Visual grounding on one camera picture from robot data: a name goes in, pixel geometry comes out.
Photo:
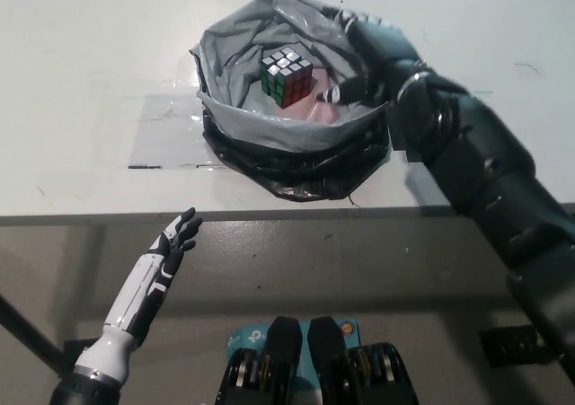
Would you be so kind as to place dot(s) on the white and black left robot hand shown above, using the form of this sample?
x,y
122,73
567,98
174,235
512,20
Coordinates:
x,y
135,297

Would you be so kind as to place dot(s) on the rubik's cube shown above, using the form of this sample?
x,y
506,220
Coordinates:
x,y
287,79

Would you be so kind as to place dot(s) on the dark right robot hand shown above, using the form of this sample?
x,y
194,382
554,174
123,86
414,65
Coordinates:
x,y
382,59

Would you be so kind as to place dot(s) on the clear plastic tape sheet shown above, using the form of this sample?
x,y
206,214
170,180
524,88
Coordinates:
x,y
170,131

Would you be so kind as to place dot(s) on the grey and black plastic bag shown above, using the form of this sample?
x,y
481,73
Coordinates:
x,y
287,140

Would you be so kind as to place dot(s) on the black table leg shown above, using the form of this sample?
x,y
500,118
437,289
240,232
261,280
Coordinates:
x,y
27,331

